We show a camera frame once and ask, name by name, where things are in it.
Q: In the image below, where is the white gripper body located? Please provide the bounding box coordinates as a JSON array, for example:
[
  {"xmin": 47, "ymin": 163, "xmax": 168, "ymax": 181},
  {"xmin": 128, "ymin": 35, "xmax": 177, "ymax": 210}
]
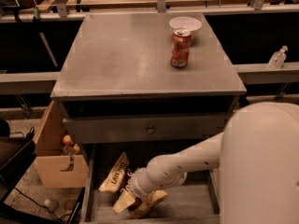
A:
[{"xmin": 126, "ymin": 166, "xmax": 188, "ymax": 200}]

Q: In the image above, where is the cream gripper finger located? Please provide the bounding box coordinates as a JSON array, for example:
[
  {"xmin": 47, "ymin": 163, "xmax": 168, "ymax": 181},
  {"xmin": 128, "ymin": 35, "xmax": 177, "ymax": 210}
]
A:
[
  {"xmin": 137, "ymin": 190, "xmax": 168, "ymax": 213},
  {"xmin": 113, "ymin": 189, "xmax": 135, "ymax": 214}
]

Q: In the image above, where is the brown cream chip bag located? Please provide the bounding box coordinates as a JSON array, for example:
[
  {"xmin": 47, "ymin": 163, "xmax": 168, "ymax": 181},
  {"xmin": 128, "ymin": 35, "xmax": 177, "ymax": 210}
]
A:
[{"xmin": 99, "ymin": 152, "xmax": 150, "ymax": 219}]

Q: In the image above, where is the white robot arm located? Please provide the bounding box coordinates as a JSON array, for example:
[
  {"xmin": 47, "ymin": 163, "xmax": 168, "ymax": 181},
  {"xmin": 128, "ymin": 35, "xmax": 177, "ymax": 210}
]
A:
[{"xmin": 114, "ymin": 102, "xmax": 299, "ymax": 224}]

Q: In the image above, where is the open middle drawer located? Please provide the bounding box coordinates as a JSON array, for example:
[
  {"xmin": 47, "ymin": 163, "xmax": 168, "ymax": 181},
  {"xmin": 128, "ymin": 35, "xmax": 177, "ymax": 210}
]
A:
[{"xmin": 80, "ymin": 140, "xmax": 220, "ymax": 224}]

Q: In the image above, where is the round drawer knob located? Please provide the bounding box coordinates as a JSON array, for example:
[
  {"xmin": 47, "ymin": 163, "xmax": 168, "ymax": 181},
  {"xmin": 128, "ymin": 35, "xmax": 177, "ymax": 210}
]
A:
[{"xmin": 147, "ymin": 126, "xmax": 155, "ymax": 134}]

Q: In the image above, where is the red apple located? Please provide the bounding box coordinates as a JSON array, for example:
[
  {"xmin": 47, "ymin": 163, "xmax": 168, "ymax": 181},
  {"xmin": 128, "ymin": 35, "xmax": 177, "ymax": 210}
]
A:
[
  {"xmin": 63, "ymin": 135, "xmax": 73, "ymax": 146},
  {"xmin": 73, "ymin": 144, "xmax": 80, "ymax": 154}
]

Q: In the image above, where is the cardboard box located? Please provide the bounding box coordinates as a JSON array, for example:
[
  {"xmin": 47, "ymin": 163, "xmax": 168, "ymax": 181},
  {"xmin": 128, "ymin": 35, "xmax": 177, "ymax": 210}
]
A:
[{"xmin": 34, "ymin": 102, "xmax": 89, "ymax": 189}]

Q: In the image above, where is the grey wooden cabinet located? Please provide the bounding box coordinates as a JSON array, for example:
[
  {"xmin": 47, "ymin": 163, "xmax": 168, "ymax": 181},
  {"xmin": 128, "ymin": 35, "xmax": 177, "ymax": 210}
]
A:
[{"xmin": 50, "ymin": 12, "xmax": 247, "ymax": 224}]

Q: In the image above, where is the black equipment case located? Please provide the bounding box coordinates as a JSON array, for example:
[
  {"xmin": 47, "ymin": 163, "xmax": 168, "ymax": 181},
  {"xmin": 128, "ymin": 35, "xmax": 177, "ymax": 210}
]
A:
[{"xmin": 0, "ymin": 119, "xmax": 36, "ymax": 203}]

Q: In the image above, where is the orange soda can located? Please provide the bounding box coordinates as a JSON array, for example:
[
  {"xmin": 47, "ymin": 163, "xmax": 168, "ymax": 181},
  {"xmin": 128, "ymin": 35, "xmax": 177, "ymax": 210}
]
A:
[{"xmin": 170, "ymin": 28, "xmax": 192, "ymax": 68}]

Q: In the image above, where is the white bowl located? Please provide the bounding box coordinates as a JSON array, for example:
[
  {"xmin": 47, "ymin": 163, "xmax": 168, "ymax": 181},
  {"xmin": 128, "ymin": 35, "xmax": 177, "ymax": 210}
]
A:
[{"xmin": 169, "ymin": 17, "xmax": 202, "ymax": 38}]

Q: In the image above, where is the small clear bottle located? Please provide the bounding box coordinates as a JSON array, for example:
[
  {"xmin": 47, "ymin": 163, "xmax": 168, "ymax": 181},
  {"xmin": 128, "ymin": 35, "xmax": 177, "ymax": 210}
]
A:
[{"xmin": 268, "ymin": 46, "xmax": 288, "ymax": 69}]

